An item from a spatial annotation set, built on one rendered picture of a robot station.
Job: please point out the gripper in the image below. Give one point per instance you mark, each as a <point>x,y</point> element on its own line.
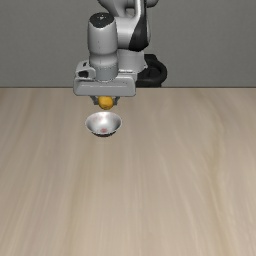
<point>105,87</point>

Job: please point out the orange mango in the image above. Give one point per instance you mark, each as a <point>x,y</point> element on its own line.
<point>105,102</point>

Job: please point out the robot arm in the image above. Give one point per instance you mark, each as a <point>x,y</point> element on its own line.
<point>103,40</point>

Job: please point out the silver bowl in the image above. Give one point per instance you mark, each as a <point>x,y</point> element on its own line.
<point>103,124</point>

